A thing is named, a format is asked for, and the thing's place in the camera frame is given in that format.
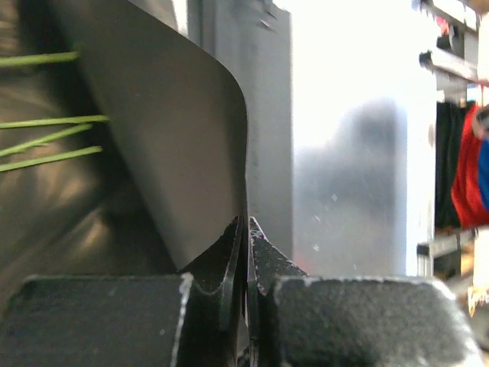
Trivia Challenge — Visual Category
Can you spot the pink rose stem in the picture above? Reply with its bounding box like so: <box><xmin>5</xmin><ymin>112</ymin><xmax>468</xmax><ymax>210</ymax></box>
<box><xmin>0</xmin><ymin>124</ymin><xmax>92</xmax><ymax>157</ymax></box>
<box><xmin>0</xmin><ymin>146</ymin><xmax>102</xmax><ymax>172</ymax></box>
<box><xmin>0</xmin><ymin>115</ymin><xmax>110</xmax><ymax>129</ymax></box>
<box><xmin>0</xmin><ymin>51</ymin><xmax>79</xmax><ymax>69</ymax></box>

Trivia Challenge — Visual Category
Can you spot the black wrapping paper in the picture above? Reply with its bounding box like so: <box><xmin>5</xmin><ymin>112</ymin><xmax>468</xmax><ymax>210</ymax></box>
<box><xmin>0</xmin><ymin>0</ymin><xmax>295</xmax><ymax>284</ymax></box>

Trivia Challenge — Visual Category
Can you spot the red cloth item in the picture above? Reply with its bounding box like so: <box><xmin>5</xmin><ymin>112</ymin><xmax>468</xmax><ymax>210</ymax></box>
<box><xmin>451</xmin><ymin>104</ymin><xmax>488</xmax><ymax>228</ymax></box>

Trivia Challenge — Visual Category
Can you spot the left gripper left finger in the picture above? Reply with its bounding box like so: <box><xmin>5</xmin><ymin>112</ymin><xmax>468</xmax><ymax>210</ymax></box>
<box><xmin>1</xmin><ymin>217</ymin><xmax>244</xmax><ymax>366</ymax></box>

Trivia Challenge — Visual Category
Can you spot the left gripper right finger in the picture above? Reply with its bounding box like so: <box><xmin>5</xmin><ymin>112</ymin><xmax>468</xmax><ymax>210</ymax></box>
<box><xmin>248</xmin><ymin>218</ymin><xmax>484</xmax><ymax>366</ymax></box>

